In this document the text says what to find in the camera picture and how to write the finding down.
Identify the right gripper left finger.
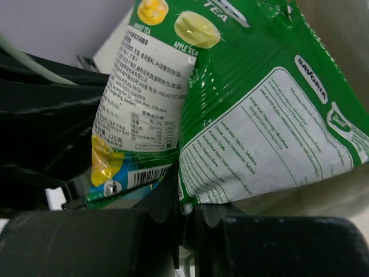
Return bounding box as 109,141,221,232
1,165,179,276

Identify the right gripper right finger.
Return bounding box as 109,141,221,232
194,204,368,276

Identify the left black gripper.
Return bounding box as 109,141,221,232
1,52,108,214

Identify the green snack packet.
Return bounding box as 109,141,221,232
85,0,369,216

